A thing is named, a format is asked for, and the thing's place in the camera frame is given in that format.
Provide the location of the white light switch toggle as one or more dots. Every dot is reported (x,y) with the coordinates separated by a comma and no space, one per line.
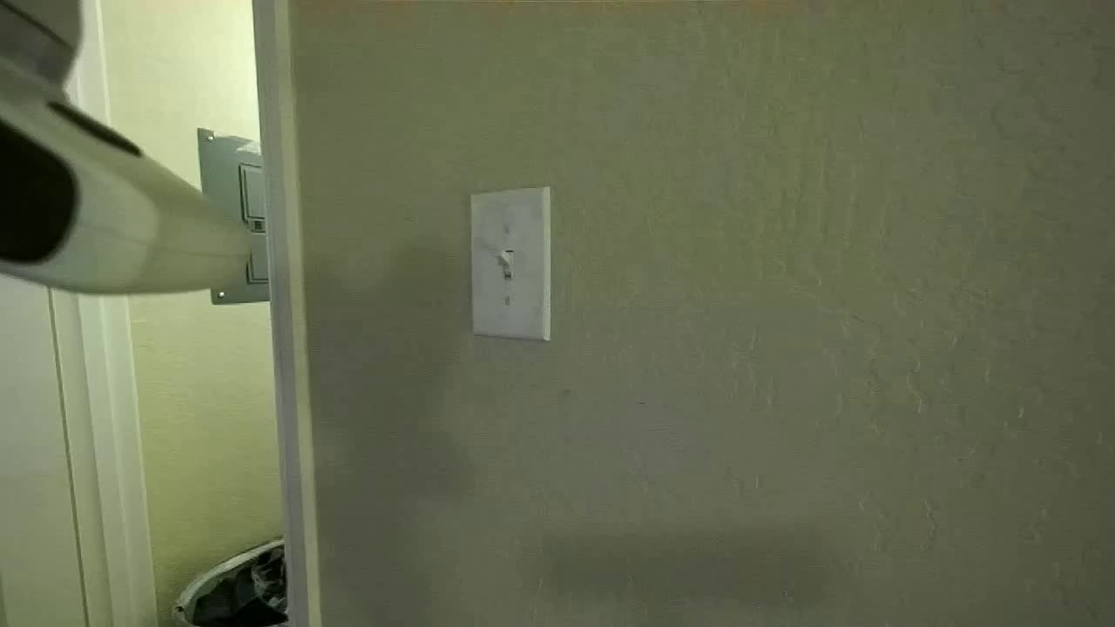
(507,260)

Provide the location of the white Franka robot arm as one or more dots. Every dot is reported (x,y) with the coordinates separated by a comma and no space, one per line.
(128,220)

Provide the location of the black trash bin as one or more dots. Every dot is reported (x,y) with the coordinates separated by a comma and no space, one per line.
(239,593)

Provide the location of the white light switch plate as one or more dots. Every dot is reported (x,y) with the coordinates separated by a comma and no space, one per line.
(526,230)

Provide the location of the white wall corner trim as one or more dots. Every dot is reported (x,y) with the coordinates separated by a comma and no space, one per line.
(291,439)

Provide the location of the grey wall bracket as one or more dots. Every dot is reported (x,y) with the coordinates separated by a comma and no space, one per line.
(221,162)

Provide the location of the white door frame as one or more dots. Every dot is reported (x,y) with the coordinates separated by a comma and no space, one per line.
(109,466)

